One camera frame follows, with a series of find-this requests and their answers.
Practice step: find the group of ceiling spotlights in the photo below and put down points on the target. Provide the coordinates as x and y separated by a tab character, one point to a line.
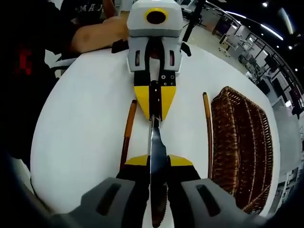
264	4

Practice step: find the brown wooden chopstick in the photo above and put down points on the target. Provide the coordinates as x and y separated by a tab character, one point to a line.
130	118
207	111

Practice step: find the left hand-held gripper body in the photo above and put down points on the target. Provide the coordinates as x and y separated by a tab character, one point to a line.
137	23

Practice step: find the person's left hand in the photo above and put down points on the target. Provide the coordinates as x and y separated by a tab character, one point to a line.
116	29

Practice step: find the black light stand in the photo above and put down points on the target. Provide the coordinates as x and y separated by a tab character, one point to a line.
192	23

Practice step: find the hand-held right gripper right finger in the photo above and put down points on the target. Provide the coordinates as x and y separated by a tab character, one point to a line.
183	190

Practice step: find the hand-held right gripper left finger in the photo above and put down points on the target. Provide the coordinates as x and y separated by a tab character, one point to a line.
133	190

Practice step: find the brown wicker storage slots tray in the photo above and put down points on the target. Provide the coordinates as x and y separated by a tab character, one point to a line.
237	147

